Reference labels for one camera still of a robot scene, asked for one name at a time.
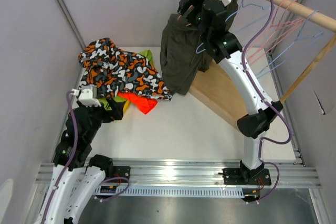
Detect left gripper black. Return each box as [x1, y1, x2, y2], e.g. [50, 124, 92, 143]
[78, 96, 124, 141]

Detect blue hanger with camouflage shorts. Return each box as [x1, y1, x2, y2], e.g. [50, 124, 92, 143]
[195, 0, 274, 54]

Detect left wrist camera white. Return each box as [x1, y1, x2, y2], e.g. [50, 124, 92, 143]
[70, 85, 102, 107]

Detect wooden clothes rack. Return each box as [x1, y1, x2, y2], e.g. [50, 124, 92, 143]
[188, 0, 336, 130]

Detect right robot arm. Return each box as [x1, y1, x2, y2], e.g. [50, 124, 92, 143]
[177, 0, 283, 184]

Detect lime green shorts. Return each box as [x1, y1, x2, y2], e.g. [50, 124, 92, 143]
[113, 49, 154, 101]

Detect bright orange shorts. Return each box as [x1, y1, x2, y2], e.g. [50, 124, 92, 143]
[118, 92, 158, 115]

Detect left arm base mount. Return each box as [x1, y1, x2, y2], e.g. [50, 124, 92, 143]
[89, 154, 131, 180]

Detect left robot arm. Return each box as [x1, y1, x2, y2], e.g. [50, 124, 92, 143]
[35, 99, 130, 223]

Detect aluminium mounting rail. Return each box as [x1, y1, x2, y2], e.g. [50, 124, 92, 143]
[35, 158, 322, 198]

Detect dark olive shorts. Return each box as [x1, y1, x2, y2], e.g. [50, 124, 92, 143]
[160, 0, 242, 95]

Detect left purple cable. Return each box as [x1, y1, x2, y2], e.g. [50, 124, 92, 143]
[39, 90, 131, 224]

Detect pink hanger with orange shorts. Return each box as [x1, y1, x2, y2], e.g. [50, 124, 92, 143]
[246, 0, 297, 62]

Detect pink hanger leftmost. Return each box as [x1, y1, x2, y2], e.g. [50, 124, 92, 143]
[177, 0, 205, 27]

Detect camouflage orange black shorts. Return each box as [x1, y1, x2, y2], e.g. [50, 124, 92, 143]
[78, 37, 173, 100]

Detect yellow plastic tray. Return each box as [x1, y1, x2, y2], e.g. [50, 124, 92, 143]
[123, 100, 131, 114]

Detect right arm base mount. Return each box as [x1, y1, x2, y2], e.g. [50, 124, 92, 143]
[218, 168, 271, 186]

